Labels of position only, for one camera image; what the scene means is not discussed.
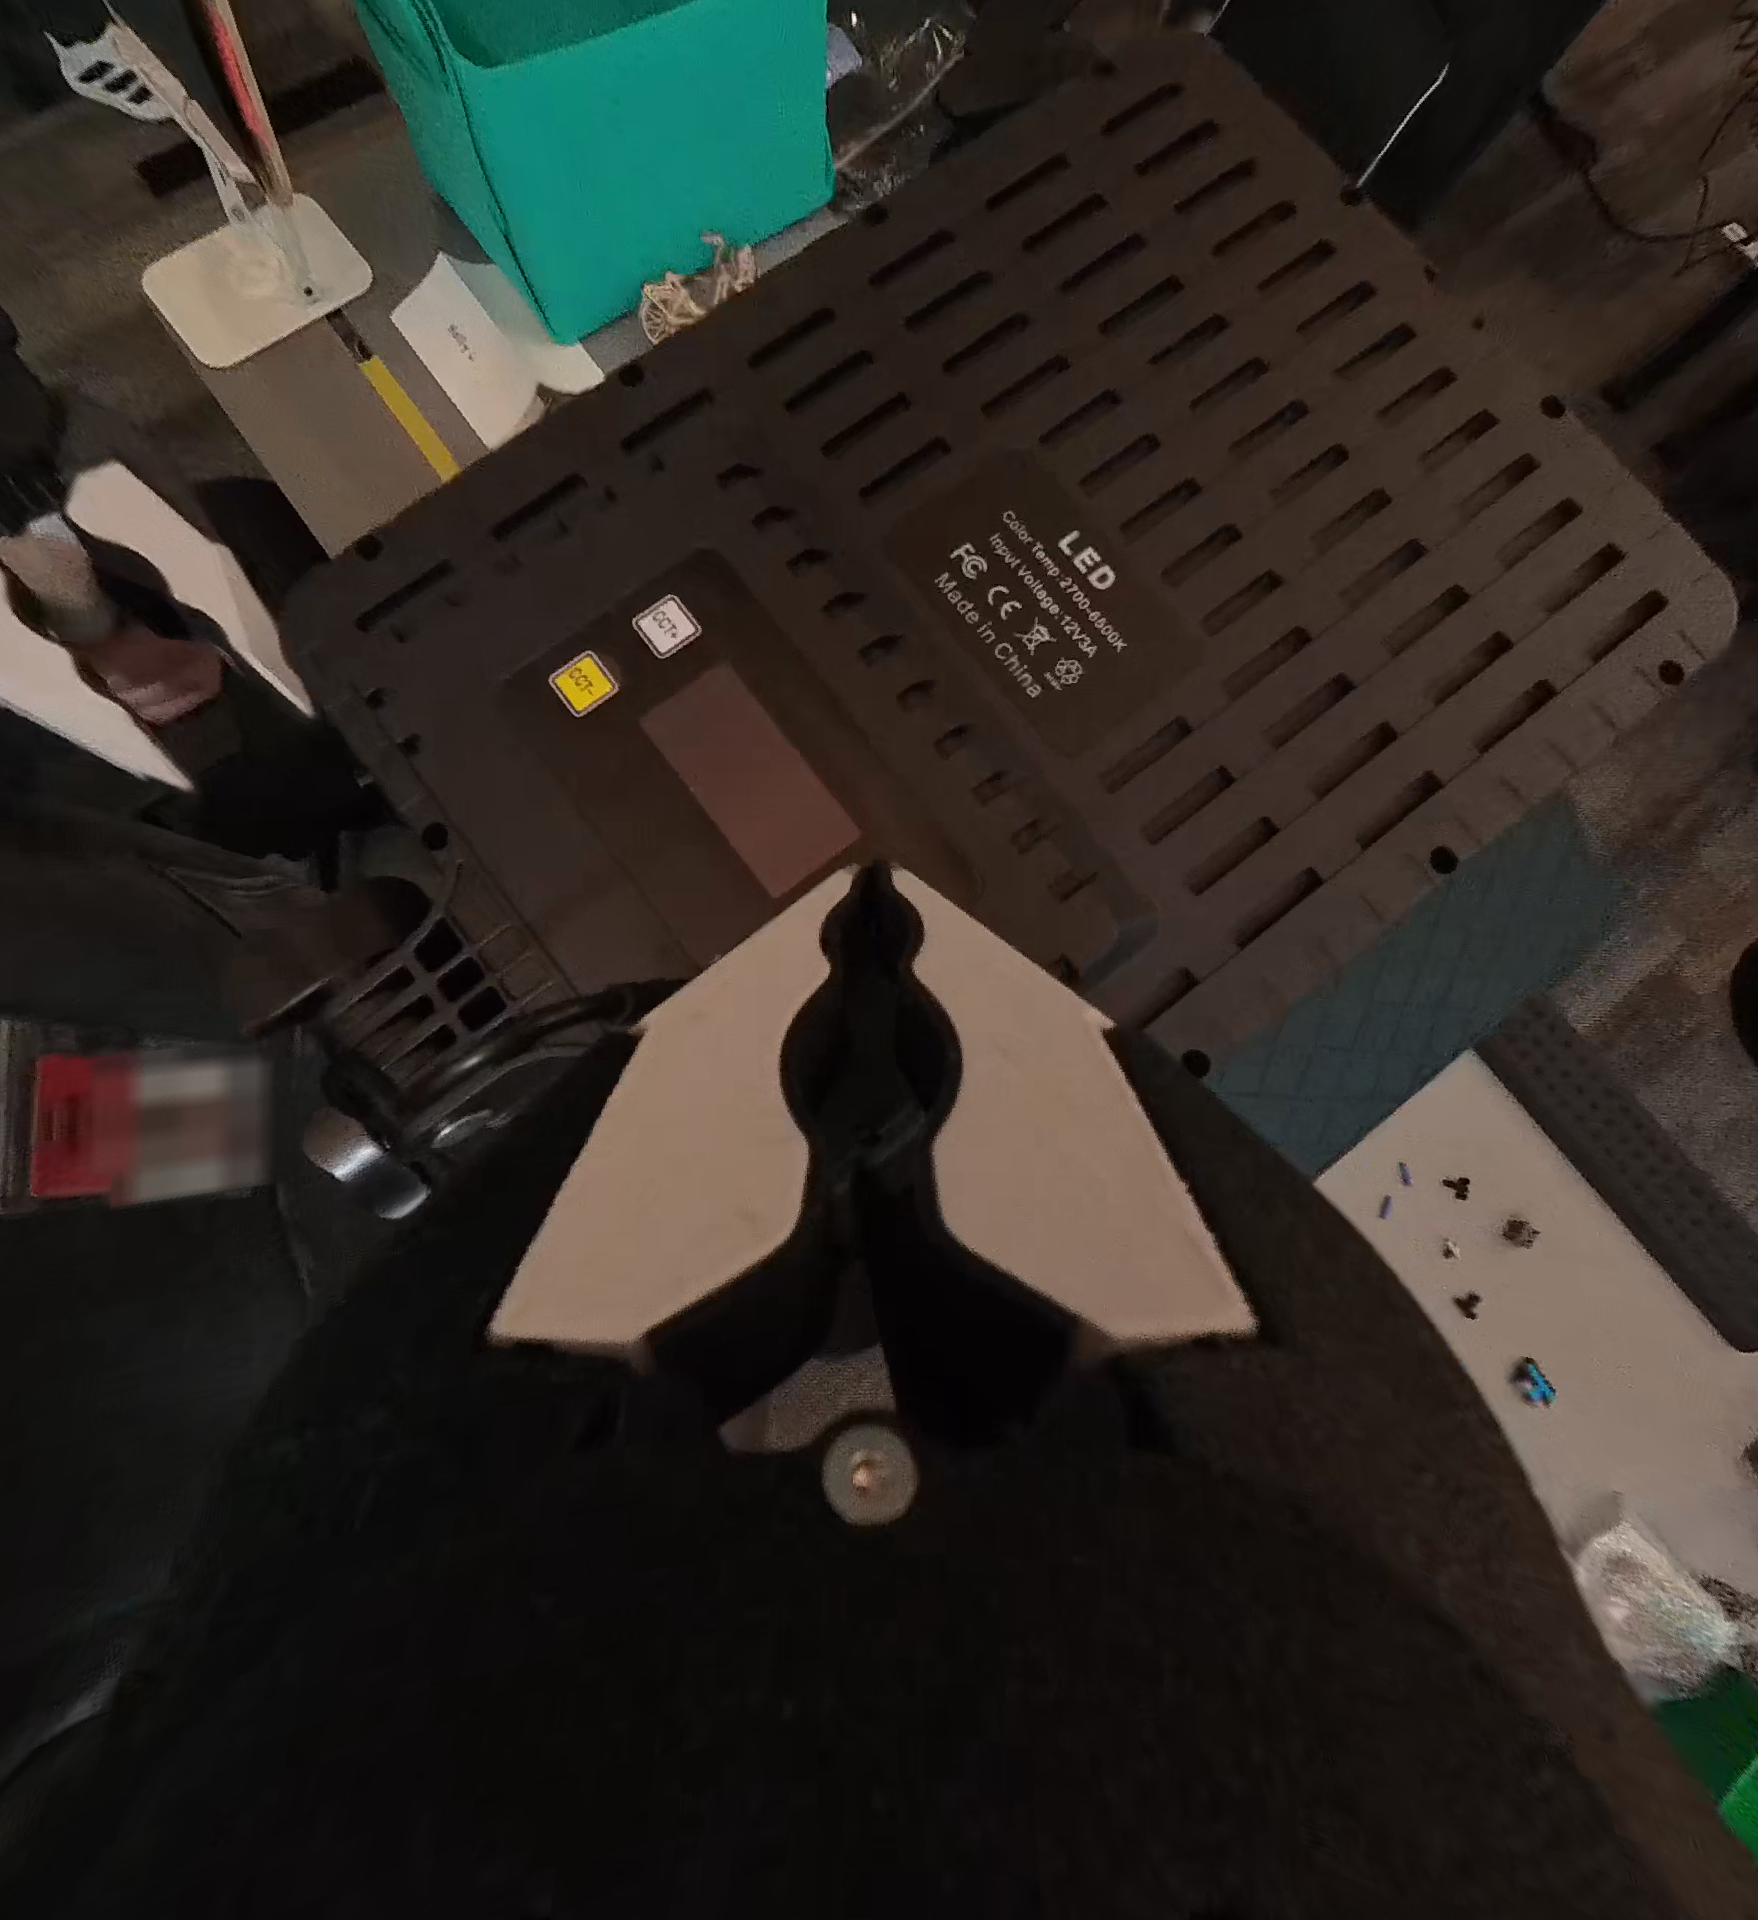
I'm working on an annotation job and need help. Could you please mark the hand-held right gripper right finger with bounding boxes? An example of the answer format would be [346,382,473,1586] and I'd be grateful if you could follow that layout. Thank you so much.
[865,861,1261,1449]

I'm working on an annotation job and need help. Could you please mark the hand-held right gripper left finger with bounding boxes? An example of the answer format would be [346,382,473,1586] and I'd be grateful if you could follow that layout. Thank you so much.
[486,861,883,1446]

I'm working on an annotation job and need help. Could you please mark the black LED panel light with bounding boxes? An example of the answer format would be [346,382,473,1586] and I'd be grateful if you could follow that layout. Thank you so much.
[257,29,1744,1223]

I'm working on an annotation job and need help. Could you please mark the white display stand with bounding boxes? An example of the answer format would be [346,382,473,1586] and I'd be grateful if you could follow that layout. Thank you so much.
[141,134,375,370]

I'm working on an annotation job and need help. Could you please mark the yellow tape strip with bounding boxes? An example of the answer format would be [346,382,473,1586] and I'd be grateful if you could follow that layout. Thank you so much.
[346,336,463,481]

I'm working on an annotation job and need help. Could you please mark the white paper card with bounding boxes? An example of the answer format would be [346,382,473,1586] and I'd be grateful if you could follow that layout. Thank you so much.
[388,252,605,449]

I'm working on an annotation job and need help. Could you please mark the wooden oval piece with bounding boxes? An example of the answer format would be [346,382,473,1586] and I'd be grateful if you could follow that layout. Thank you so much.
[196,0,296,204]

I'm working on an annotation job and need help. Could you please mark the scattered small building pins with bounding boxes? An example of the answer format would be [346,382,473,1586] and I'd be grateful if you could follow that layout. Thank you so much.
[1374,1153,1565,1411]

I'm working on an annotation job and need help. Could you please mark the red badge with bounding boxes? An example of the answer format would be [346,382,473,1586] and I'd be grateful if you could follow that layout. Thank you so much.
[0,1016,147,1220]

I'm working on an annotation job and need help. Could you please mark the wooden bicycle model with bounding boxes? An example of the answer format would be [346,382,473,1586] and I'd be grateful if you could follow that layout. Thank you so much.
[638,245,763,348]

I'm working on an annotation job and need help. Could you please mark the teal felt bin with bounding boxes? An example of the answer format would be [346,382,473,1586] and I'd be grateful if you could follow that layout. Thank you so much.
[355,0,836,348]

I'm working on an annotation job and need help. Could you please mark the clear plastic bag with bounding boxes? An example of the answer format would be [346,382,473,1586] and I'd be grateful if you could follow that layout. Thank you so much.
[1561,1521,1744,1698]

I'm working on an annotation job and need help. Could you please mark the clear plastic wrap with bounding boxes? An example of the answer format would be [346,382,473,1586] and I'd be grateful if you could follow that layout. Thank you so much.
[826,0,973,212]

